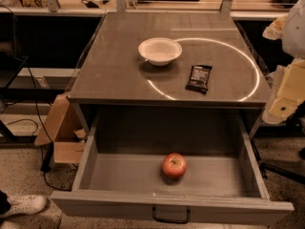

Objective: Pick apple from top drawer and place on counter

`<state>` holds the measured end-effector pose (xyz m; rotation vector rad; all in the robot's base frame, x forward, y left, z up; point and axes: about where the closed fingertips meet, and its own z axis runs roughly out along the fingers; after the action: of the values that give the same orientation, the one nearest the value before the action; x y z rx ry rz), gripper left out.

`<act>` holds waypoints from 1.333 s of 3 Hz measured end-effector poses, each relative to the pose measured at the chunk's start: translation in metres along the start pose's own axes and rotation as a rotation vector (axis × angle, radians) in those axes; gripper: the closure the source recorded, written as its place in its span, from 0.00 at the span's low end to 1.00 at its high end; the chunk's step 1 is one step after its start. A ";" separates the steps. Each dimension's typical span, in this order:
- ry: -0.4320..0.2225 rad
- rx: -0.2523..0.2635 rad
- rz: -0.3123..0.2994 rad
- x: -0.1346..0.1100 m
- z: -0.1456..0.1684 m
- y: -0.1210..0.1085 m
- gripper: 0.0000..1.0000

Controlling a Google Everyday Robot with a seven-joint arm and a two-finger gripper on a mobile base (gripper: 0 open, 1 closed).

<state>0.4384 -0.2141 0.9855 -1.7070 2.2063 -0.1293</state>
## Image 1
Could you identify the black snack bar wrapper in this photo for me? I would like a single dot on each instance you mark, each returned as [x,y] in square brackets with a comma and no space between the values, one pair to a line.
[199,78]

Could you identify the grey counter cabinet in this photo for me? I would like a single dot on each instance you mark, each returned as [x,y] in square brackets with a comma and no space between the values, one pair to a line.
[114,73]

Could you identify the white bowl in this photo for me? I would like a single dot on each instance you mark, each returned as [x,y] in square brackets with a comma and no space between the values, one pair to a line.
[160,51]

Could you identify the white sneaker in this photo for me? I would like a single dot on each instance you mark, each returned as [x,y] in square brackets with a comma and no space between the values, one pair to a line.
[24,205]

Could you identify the red apple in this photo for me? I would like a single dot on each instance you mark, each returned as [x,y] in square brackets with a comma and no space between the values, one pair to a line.
[174,165]

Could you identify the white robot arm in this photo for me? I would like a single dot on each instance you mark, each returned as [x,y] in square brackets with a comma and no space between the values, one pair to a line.
[291,29]

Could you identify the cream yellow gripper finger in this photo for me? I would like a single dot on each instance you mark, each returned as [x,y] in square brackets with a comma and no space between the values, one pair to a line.
[288,92]

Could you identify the brown cardboard box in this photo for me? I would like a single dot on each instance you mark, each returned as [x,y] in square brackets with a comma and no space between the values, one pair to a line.
[62,129]

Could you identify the grey open drawer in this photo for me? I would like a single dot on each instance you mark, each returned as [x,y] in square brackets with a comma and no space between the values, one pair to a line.
[120,173]

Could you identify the black drawer handle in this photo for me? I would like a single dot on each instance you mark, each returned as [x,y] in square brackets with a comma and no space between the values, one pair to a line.
[171,214]

